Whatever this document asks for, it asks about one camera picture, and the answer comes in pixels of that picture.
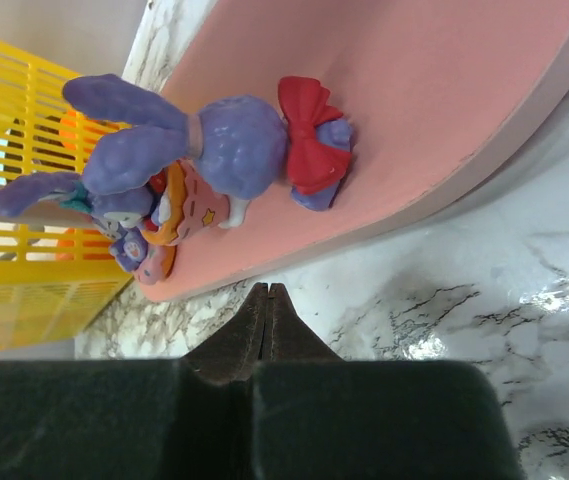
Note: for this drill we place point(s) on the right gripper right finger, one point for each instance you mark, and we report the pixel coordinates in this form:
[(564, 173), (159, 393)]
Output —
[(398, 419)]

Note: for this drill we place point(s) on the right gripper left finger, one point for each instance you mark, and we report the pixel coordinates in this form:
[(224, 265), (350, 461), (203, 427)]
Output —
[(180, 418)]

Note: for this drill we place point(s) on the purple bunny donut toy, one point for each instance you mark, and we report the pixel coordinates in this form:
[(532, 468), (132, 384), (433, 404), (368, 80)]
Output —
[(148, 263)]

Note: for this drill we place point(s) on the purple bunny cup toy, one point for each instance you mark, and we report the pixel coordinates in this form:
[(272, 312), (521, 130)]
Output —
[(168, 207)]

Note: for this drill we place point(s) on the small purple bunny toy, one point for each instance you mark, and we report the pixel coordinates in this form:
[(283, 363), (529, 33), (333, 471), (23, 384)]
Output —
[(240, 145)]

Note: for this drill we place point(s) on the pink three-tier shelf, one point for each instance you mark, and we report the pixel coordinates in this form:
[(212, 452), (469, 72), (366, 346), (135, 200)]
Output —
[(441, 94)]

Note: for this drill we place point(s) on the yellow plastic shopping basket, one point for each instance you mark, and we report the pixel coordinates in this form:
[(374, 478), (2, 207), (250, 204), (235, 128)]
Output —
[(56, 273)]

